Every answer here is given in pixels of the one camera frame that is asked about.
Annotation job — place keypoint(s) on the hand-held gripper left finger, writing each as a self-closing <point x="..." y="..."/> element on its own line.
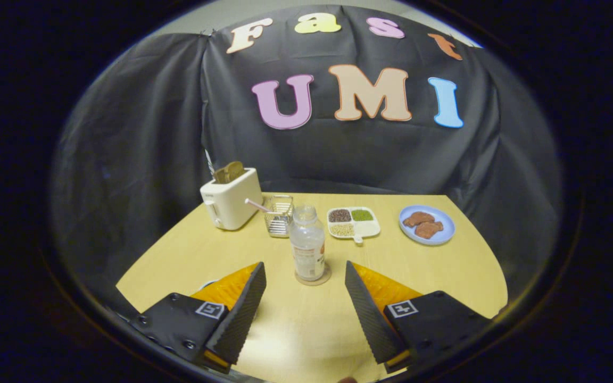
<point x="242" y="314"/>

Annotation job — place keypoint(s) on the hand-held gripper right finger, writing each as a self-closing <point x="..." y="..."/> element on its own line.
<point x="367" y="314"/>

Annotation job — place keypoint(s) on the round beige coaster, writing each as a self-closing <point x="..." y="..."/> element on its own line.
<point x="328" y="276"/>

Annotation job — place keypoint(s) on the clear plastic juice bottle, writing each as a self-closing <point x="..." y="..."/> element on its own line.
<point x="307" y="244"/>

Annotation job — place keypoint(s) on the clear grid-pattern cup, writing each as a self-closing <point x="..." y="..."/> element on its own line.
<point x="279" y="218"/>

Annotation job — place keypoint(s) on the wooden table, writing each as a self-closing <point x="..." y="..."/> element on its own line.
<point x="301" y="330"/>

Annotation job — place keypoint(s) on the white divided tray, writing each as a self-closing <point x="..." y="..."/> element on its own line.
<point x="369" y="229"/>

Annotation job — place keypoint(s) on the pale soybeans portion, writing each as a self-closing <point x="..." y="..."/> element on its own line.
<point x="341" y="229"/>

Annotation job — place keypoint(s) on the green beans portion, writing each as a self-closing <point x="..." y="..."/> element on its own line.
<point x="362" y="215"/>

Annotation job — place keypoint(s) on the red beans portion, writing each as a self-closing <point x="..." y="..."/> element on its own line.
<point x="339" y="215"/>

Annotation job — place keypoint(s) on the brown meat piece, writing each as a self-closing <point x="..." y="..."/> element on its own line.
<point x="418" y="218"/>
<point x="428" y="230"/>

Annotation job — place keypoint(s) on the white toaster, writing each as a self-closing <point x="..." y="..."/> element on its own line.
<point x="232" y="205"/>

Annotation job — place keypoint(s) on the pink straw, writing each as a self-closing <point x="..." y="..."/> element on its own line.
<point x="256" y="205"/>

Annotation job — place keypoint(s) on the blue round plate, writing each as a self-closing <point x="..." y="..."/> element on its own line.
<point x="445" y="226"/>

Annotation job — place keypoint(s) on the brown toast slice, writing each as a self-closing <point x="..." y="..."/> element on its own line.
<point x="229" y="172"/>

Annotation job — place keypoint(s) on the black backdrop cloth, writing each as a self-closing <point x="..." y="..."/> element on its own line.
<point x="152" y="133"/>

